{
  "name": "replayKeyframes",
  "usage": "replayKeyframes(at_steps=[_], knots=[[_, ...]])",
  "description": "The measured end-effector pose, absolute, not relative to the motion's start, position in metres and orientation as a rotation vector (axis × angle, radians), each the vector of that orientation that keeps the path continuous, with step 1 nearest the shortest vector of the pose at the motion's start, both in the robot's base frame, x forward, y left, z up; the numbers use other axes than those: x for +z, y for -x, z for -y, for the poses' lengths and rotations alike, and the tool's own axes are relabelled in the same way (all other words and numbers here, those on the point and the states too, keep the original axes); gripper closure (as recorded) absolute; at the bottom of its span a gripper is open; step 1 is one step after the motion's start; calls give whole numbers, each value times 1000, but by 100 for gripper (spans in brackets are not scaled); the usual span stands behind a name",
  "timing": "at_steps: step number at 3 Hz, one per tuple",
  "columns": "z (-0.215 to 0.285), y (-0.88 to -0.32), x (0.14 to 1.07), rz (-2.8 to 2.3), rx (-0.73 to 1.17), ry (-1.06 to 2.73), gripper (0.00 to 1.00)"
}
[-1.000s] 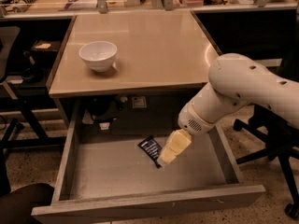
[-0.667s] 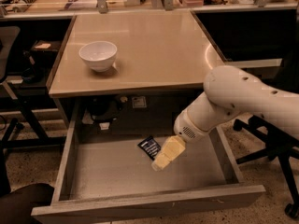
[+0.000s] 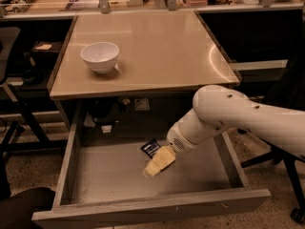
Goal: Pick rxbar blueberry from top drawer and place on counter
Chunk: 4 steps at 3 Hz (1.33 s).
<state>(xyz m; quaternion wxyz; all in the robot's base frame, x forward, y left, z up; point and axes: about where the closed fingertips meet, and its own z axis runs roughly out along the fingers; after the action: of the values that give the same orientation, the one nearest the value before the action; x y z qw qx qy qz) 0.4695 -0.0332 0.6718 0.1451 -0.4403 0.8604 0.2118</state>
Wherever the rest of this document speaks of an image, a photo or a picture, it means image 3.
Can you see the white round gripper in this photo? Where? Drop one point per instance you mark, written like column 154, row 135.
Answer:
column 175, row 139

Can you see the grey office chair left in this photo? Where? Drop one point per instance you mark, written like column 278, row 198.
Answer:
column 8, row 35

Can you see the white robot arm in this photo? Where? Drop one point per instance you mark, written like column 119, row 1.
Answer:
column 217, row 109

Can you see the white ceramic bowl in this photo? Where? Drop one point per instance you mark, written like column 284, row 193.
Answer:
column 100, row 57

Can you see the open grey wooden drawer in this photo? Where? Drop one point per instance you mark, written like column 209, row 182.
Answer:
column 104, row 182

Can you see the black box with label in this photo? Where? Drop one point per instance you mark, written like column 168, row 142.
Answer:
column 45, row 53

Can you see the blue rxbar snack bar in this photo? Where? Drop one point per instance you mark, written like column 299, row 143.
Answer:
column 150, row 148

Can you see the beige top counter cabinet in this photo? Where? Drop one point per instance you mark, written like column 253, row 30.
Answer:
column 160, row 51

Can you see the dark round object bottom left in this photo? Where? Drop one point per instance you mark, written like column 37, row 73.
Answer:
column 16, row 212

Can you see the black office chair right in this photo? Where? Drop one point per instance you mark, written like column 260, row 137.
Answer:
column 281, row 210

